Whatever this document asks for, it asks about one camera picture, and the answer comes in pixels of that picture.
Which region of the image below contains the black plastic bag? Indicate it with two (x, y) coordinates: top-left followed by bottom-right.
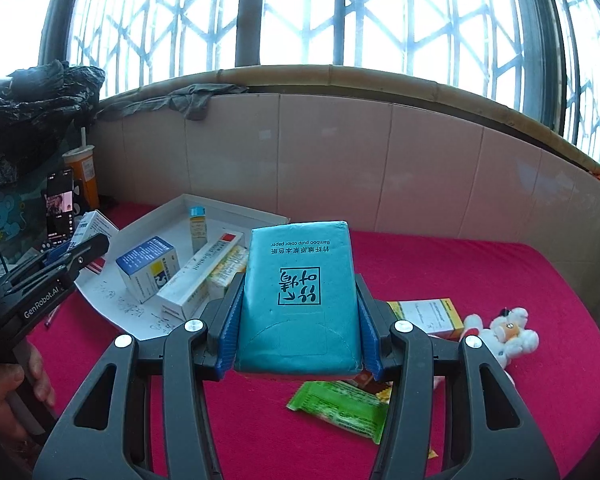
(0, 60), (106, 186)

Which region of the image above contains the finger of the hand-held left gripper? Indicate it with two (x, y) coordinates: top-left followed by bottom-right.
(60, 234), (111, 281)
(41, 241), (84, 270)

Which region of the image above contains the blue mouse print panel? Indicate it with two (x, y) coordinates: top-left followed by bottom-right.
(0, 180), (46, 261)

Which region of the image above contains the window with metal grille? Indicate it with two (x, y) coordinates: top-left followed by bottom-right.
(0, 0), (600, 181)

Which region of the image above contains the red blanket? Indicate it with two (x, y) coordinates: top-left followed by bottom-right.
(27, 200), (600, 480)

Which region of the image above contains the white cardboard tray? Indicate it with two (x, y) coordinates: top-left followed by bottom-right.
(72, 194), (291, 341)

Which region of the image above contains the paw print phone stand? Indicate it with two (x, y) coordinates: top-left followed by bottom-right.
(71, 179), (92, 213)

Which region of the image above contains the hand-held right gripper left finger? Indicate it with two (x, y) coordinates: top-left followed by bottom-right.
(35, 272), (246, 480)

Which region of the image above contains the grey cloth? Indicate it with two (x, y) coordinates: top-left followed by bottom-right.
(97, 84), (248, 122)

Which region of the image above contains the black smartphone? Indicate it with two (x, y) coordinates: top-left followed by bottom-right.
(45, 170), (78, 253)

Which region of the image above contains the teal-top white medicine box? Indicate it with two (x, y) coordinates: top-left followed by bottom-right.
(187, 206), (208, 256)

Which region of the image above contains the long white ointment box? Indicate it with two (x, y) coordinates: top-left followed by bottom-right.
(156, 231), (246, 321)

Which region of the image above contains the green snack packet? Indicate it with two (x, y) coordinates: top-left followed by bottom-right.
(286, 380), (391, 445)

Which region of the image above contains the white plush toy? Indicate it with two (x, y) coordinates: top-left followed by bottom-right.
(457, 306), (540, 386)

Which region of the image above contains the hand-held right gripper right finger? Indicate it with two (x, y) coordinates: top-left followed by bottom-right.
(354, 274), (561, 480)

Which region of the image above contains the small white blue medicine box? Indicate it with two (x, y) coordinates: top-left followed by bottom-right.
(72, 210), (120, 276)

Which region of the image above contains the yellow green medicine box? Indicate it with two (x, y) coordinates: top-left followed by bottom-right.
(387, 298), (465, 342)

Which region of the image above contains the orange cup with straw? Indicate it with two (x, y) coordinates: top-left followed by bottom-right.
(62, 127), (101, 211)

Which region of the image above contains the teal tissue pack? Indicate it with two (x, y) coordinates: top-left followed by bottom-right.
(234, 220), (366, 376)

